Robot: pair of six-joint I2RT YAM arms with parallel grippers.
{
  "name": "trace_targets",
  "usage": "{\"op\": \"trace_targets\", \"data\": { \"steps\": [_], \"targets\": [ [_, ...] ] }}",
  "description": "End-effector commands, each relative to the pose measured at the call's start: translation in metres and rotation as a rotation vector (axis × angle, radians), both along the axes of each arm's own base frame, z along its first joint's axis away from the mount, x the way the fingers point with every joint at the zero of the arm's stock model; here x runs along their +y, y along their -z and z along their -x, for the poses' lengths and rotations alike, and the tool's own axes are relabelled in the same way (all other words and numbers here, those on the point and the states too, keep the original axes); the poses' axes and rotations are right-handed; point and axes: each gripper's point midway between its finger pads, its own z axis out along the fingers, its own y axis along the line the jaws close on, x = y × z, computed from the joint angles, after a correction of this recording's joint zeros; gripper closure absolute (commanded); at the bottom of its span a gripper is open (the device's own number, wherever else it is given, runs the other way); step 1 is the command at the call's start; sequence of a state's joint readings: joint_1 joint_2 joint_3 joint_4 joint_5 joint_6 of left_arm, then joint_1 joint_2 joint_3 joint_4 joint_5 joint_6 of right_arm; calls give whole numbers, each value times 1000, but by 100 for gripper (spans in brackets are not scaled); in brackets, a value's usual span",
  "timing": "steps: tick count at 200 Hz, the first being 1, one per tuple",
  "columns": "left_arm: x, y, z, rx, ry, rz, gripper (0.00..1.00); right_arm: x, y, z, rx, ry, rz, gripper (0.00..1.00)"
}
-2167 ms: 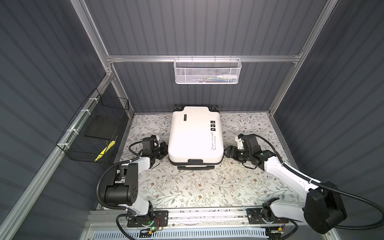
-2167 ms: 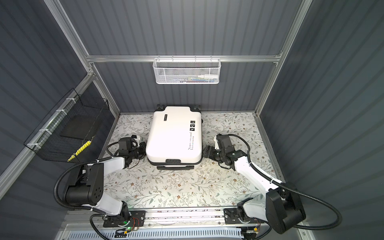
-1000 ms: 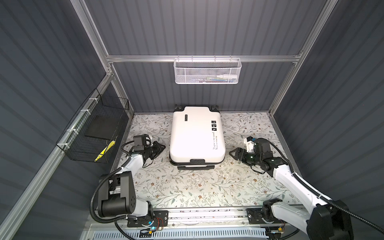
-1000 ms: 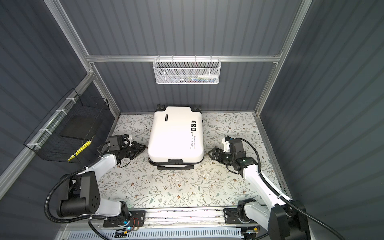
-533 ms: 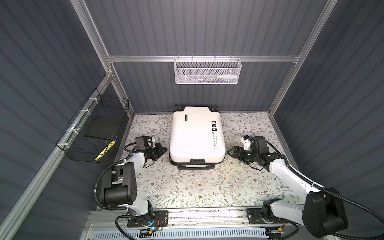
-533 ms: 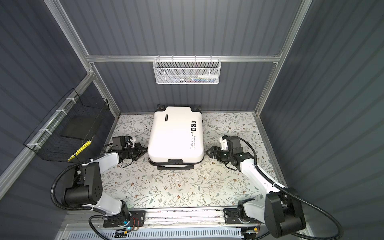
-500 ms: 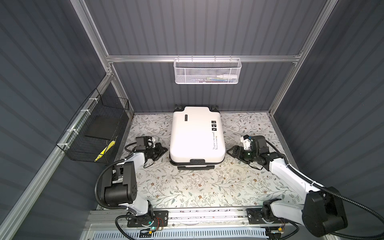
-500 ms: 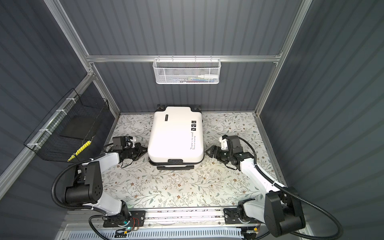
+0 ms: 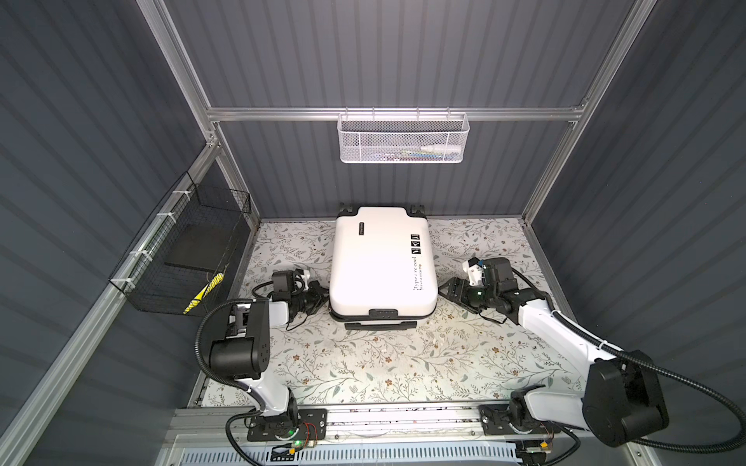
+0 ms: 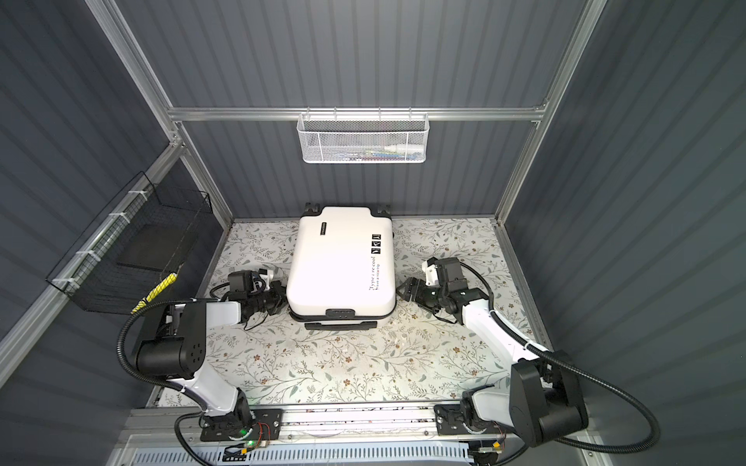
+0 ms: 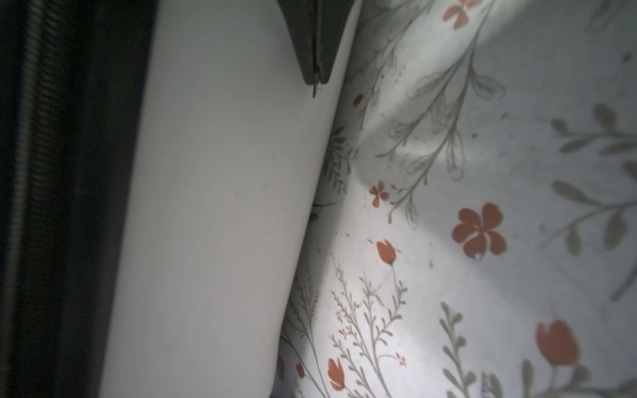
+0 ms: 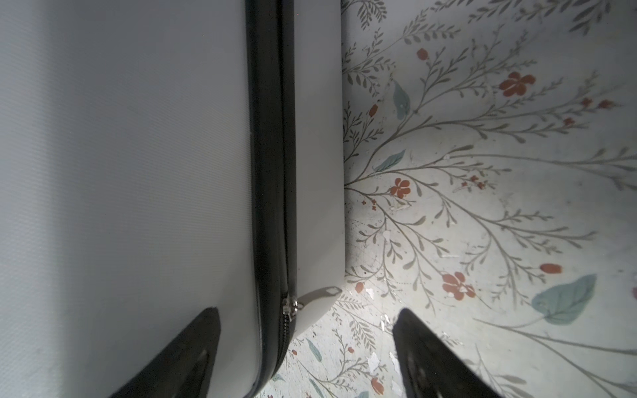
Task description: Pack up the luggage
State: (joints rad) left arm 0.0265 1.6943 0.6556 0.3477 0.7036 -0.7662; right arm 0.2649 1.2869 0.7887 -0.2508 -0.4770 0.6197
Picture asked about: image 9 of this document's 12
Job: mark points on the white black suitcase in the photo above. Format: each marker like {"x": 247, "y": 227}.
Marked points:
{"x": 383, "y": 274}

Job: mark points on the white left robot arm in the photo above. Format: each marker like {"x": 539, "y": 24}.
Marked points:
{"x": 233, "y": 347}

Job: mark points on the white perforated cable duct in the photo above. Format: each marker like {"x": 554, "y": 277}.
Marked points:
{"x": 446, "y": 453}

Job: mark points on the white wire mesh basket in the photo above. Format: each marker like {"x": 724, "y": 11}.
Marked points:
{"x": 406, "y": 137}

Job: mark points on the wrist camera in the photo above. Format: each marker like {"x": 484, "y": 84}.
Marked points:
{"x": 289, "y": 283}
{"x": 491, "y": 272}

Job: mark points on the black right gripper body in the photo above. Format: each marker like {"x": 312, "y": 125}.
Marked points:
{"x": 479, "y": 297}

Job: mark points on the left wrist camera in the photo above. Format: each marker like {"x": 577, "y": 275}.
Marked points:
{"x": 289, "y": 283}

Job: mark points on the yellow black striped tape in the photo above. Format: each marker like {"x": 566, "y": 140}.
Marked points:
{"x": 200, "y": 297}

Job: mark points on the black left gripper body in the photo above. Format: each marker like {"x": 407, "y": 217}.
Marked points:
{"x": 308, "y": 300}

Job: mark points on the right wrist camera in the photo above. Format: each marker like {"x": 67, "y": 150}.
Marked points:
{"x": 491, "y": 272}

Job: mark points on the black wire mesh basket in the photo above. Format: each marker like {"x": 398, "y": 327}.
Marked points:
{"x": 202, "y": 230}

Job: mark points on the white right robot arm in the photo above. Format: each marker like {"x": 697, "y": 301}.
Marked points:
{"x": 622, "y": 400}

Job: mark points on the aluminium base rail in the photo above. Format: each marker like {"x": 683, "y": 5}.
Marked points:
{"x": 346, "y": 423}

